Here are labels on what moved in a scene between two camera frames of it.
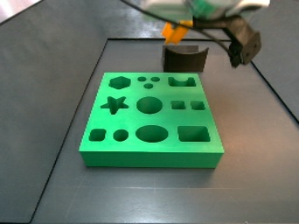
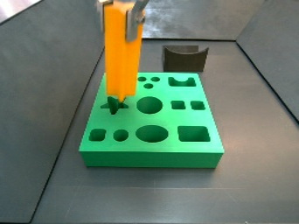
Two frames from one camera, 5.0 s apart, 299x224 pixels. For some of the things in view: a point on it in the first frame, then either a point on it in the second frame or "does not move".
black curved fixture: (184, 59) does not move
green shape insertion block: (152, 122) does not move
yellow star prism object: (174, 34) to (124, 53)
